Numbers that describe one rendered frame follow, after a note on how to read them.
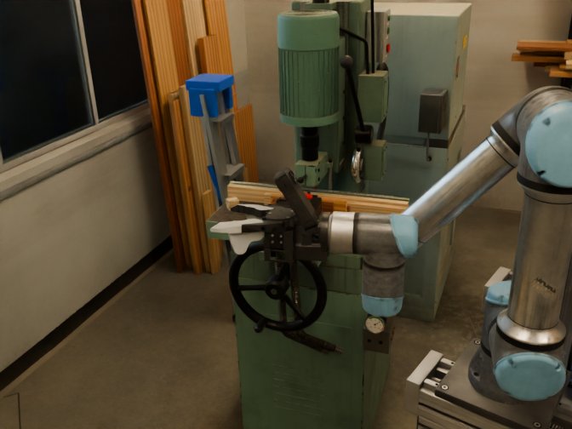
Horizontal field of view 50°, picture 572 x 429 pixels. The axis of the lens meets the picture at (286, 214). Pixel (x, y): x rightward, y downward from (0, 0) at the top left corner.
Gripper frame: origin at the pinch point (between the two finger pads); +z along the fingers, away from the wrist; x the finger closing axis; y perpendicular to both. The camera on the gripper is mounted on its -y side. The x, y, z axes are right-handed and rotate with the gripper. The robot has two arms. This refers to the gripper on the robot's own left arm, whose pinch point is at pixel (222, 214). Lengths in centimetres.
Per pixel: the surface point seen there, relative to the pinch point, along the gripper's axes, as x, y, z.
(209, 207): 195, 57, 68
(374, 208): 78, 20, -24
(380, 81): 91, -17, -24
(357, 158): 87, 6, -18
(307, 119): 69, -8, -5
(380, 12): 99, -38, -23
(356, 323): 68, 54, -21
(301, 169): 75, 8, -2
